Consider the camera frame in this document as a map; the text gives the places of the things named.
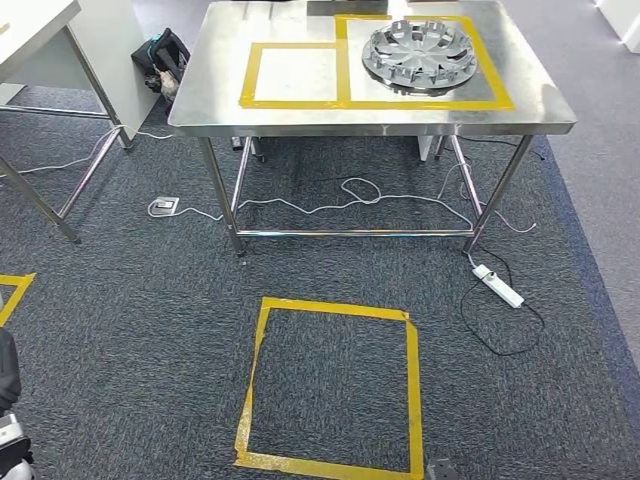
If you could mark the stainless steel workbench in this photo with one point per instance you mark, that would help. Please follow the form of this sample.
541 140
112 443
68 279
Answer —
215 79

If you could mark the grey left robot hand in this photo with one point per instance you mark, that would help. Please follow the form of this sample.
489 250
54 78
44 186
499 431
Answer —
9 371

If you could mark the beige fluffy object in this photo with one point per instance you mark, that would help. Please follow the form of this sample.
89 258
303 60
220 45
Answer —
162 81

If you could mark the black and teal bag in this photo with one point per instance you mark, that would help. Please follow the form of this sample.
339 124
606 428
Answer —
172 56

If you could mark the white power strip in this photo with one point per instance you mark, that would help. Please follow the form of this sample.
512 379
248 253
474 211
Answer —
500 286

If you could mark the white desk with metal legs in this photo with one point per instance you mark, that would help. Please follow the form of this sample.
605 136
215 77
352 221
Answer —
110 60

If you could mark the grey plastic wheel hubcap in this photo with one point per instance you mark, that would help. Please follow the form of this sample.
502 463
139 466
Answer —
420 63

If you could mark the metal floor socket box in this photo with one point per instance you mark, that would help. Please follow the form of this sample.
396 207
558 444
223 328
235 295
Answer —
164 206

